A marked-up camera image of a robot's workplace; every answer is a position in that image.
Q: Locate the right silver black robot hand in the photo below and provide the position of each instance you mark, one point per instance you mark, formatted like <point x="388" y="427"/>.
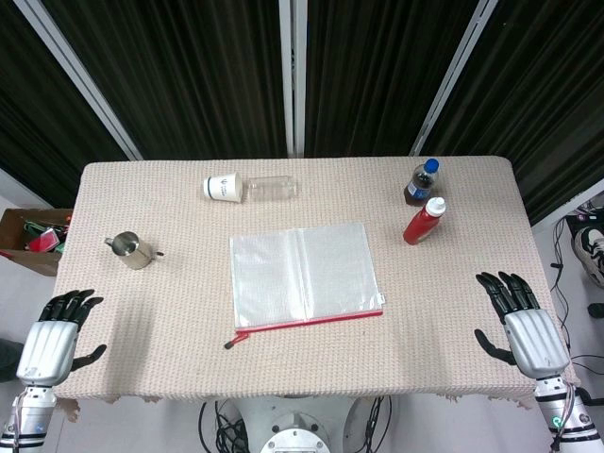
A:
<point x="535" y="340"/>

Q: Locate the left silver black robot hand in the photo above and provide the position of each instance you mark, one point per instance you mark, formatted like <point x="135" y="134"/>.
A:
<point x="47" y="344"/>

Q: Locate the clear zip pouch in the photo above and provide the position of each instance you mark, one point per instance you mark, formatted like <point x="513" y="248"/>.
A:
<point x="302" y="273"/>

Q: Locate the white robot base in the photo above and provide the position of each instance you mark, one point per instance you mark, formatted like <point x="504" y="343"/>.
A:
<point x="295" y="424"/>

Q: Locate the brown cardboard box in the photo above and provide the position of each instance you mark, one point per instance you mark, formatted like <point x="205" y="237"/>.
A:
<point x="33" y="262"/>

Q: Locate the red item in box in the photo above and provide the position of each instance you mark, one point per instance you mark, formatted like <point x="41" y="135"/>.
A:
<point x="43" y="240"/>

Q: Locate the black white sneaker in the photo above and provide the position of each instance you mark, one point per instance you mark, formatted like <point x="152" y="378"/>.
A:
<point x="590" y="250"/>

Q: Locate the small steel pitcher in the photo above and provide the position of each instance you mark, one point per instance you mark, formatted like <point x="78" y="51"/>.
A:
<point x="132" y="250"/>

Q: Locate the beige woven tablecloth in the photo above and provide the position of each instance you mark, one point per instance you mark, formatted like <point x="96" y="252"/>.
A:
<point x="189" y="368"/>

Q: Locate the red sauce bottle white cap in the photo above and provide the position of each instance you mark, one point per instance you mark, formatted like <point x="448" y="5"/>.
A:
<point x="421" y="226"/>

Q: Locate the cola bottle blue cap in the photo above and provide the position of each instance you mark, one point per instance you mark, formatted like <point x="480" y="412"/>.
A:
<point x="419" y="189"/>

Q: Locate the white paper cup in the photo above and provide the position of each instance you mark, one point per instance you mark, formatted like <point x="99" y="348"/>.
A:
<point x="222" y="187"/>

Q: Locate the clear plastic jar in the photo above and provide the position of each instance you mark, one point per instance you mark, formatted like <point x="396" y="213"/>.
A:
<point x="273" y="189"/>

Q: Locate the black pleated curtain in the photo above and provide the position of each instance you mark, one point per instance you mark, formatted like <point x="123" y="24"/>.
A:
<point x="189" y="71"/>

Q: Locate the silver aluminium frame post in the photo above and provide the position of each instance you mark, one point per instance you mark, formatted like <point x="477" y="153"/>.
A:
<point x="292" y="75"/>
<point x="455" y="75"/>
<point x="75" y="75"/>

